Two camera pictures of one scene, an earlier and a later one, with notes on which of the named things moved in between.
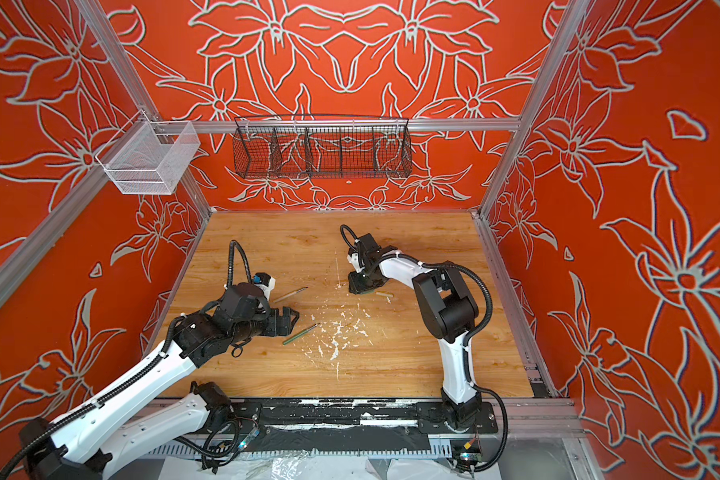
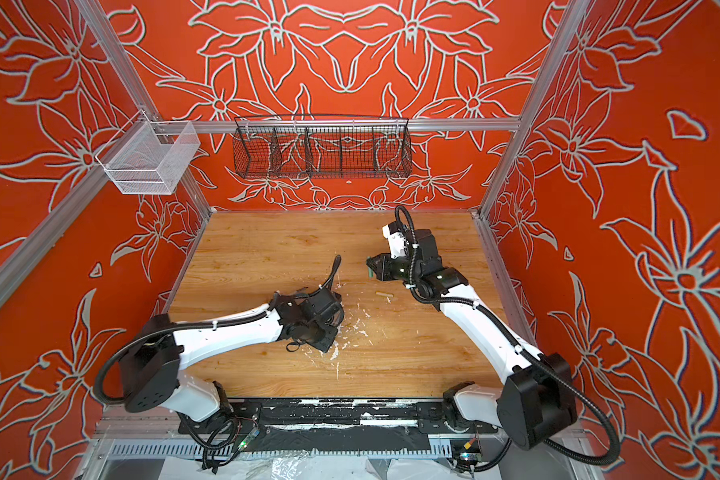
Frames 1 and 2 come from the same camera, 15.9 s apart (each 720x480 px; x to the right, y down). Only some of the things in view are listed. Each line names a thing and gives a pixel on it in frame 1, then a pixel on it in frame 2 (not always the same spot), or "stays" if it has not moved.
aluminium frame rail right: [565, 33] stays
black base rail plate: [426, 415] stays
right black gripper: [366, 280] -> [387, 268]
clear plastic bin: [144, 157] stays
